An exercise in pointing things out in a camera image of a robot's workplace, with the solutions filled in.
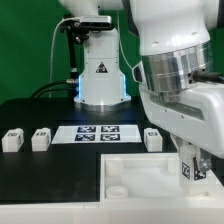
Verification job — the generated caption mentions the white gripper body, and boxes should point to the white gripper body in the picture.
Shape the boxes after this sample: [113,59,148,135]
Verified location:
[139,83,224,158]

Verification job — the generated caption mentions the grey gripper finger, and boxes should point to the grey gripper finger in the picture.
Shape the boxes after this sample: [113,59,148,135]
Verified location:
[196,148,212,173]
[170,134,182,152]

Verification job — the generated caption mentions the white square table top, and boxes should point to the white square table top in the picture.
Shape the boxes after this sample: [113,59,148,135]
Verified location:
[100,153,224,200]

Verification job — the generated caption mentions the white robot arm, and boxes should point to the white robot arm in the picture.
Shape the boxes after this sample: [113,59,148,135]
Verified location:
[59,0,224,172]

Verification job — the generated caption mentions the white obstacle fence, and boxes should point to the white obstacle fence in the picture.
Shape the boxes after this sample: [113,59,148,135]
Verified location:
[0,155,224,224]

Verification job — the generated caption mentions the white sheet with markers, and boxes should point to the white sheet with markers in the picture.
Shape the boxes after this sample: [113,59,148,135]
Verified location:
[52,125,141,144]

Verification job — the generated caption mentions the black camera on stand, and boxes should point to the black camera on stand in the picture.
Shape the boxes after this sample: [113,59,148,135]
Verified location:
[59,13,112,98]

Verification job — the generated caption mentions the black cables at base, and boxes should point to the black cables at base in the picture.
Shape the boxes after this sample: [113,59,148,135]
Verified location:
[29,78,79,99]

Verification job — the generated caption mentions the white camera cable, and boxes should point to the white camera cable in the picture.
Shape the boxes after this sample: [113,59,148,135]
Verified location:
[48,17,80,99]

